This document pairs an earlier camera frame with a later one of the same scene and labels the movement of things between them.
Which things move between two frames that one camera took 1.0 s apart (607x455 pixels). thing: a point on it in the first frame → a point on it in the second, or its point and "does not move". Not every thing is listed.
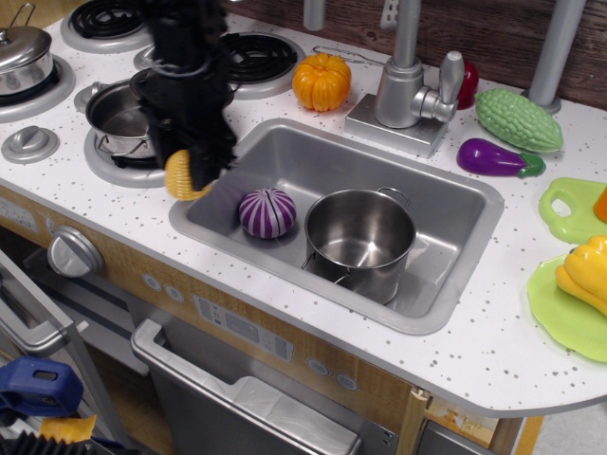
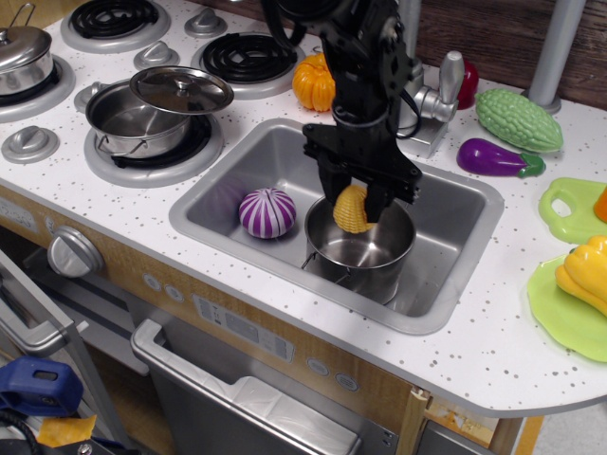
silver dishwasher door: (207, 402) does not move
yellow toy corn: (179, 178) → (349, 212)
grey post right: (554, 54) does not move
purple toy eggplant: (483, 156) does not move
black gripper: (185, 110) → (362, 146)
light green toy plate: (562, 318) does not move
